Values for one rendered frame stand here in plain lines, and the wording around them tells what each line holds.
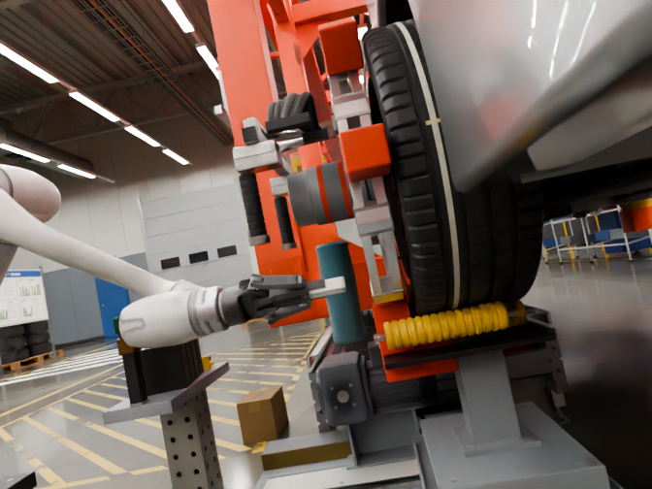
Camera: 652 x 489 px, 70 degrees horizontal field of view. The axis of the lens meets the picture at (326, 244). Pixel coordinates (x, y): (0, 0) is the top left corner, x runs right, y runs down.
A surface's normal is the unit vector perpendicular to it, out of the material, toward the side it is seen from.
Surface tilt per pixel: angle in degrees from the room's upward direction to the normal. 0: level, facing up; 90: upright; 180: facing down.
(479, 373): 90
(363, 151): 90
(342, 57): 125
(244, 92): 90
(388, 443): 90
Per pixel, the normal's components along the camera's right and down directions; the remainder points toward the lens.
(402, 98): -0.14, -0.27
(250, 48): -0.10, -0.04
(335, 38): 0.03, 0.53
